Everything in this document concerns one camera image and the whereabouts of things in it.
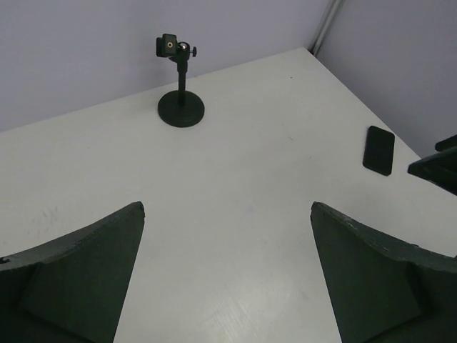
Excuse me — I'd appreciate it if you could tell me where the black smartphone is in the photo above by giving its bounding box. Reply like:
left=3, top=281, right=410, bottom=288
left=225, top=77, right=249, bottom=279
left=362, top=126, right=395, bottom=177

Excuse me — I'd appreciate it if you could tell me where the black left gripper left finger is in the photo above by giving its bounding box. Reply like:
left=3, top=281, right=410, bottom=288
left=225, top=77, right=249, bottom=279
left=1, top=202, right=145, bottom=342

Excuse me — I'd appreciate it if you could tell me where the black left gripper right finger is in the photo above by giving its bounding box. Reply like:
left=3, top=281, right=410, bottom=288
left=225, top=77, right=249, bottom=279
left=311, top=202, right=456, bottom=342

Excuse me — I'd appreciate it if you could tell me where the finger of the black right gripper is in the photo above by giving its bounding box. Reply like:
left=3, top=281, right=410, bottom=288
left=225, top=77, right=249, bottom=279
left=408, top=135, right=457, bottom=195

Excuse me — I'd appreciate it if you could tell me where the black phone stand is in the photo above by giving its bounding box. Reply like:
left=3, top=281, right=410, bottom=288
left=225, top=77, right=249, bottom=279
left=156, top=34, right=205, bottom=128

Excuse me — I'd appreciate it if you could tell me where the aluminium right corner post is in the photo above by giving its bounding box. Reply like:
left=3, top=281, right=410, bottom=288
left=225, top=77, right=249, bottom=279
left=308, top=0, right=345, bottom=56

